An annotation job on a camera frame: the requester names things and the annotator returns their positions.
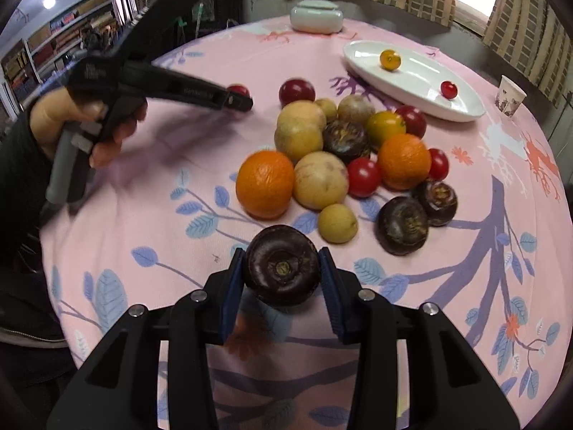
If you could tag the dark red plum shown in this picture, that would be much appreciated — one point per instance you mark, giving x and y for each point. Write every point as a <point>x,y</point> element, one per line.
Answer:
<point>296,89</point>

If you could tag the brown round passion fruit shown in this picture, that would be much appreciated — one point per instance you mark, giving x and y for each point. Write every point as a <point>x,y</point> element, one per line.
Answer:
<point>355,108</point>

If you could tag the small tan longan back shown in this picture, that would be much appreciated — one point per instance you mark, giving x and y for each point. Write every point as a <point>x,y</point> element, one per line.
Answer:
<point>329,108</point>

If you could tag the red cherry tomato front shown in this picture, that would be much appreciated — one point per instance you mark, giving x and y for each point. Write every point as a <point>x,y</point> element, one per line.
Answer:
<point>440,165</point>

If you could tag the person's left hand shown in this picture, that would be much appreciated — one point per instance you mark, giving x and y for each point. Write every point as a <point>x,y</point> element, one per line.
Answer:
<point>53,110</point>

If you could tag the small yellow tomato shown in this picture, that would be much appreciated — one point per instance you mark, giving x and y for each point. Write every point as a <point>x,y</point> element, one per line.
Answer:
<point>390,60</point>

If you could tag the small orange mandarin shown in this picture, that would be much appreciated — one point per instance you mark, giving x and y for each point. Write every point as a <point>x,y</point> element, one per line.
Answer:
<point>265,183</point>

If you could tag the tan pepino melon front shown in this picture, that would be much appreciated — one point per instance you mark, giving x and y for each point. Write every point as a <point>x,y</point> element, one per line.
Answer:
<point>321,179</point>

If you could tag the large red plum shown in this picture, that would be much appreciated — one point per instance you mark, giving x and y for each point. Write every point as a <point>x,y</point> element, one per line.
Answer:
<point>415,121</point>

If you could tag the tan pepino melon back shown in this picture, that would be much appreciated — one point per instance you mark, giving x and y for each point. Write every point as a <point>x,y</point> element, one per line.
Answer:
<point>303,110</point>

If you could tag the small tan longan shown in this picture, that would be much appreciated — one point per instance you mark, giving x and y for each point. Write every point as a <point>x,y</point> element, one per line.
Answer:
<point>337,224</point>
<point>329,108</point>

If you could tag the white ceramic lidded jar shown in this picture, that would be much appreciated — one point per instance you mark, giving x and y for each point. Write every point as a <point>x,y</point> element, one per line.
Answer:
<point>316,17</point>

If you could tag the white oval plate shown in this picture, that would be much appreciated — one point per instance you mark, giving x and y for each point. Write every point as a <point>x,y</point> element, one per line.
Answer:
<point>416,82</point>

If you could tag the right plaid curtain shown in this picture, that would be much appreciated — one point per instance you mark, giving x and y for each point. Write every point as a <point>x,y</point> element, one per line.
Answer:
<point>528,35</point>

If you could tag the floral paper cup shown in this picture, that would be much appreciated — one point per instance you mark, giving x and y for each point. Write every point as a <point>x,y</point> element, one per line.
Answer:
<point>509,97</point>

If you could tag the yellow green citrus fruit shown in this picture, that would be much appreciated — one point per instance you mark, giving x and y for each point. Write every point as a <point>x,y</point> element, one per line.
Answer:
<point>382,126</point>

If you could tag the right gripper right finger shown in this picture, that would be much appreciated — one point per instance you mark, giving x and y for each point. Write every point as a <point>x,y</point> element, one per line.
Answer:
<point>449,385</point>

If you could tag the tan pepino melon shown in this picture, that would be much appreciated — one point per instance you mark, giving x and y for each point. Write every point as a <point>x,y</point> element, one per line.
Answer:
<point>303,110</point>
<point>321,179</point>
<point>297,139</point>

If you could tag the large orange mandarin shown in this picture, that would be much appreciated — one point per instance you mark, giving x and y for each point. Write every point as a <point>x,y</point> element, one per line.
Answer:
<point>404,161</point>

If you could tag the small tan longan front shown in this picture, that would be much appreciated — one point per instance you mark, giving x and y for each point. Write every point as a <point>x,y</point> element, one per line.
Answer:
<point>337,224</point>

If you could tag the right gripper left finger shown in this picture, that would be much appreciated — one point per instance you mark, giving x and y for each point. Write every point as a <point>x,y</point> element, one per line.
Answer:
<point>116,387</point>

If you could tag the red cherry tomato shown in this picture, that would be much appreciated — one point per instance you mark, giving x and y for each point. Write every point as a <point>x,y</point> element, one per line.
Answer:
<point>364,177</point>
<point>240,89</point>
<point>449,90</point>
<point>440,165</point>

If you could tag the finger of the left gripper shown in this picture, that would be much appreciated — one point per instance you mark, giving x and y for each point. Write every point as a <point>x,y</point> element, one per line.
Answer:
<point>237,102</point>

